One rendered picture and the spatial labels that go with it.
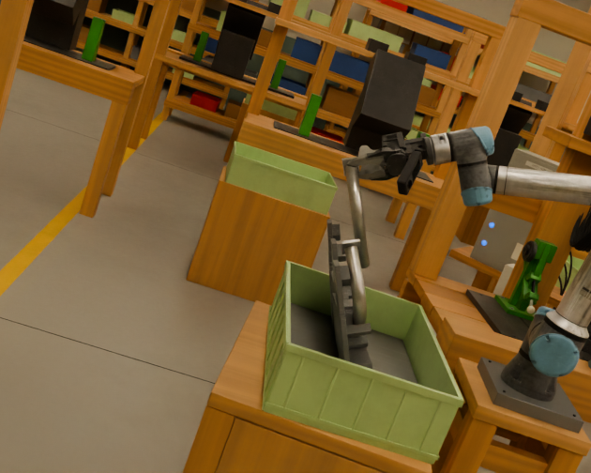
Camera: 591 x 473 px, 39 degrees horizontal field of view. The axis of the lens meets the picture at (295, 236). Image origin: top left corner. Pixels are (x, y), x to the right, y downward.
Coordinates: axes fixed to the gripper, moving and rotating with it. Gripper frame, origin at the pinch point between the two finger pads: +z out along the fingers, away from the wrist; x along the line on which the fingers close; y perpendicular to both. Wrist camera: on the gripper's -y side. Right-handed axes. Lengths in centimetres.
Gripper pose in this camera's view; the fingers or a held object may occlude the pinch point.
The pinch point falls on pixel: (353, 170)
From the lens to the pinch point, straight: 210.8
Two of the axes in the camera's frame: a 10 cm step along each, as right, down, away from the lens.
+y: -0.9, -7.2, 6.9
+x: -1.6, -6.7, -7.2
